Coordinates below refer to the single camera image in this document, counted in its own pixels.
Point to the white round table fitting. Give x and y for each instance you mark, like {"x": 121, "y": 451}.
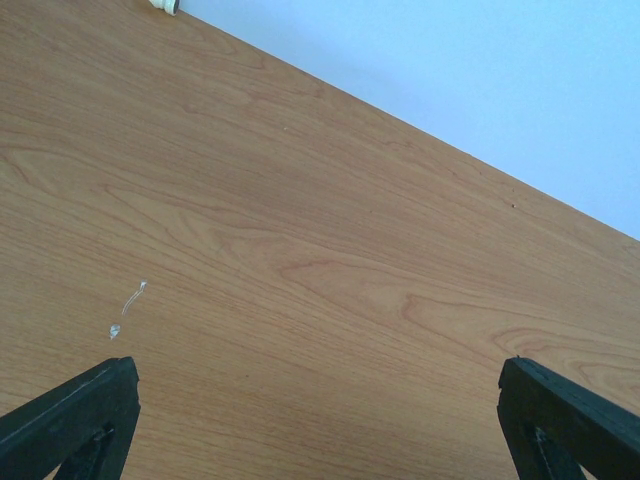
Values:
{"x": 171, "y": 7}

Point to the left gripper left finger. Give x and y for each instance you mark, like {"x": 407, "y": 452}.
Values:
{"x": 82, "y": 429}

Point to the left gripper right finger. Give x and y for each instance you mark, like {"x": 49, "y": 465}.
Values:
{"x": 557, "y": 429}

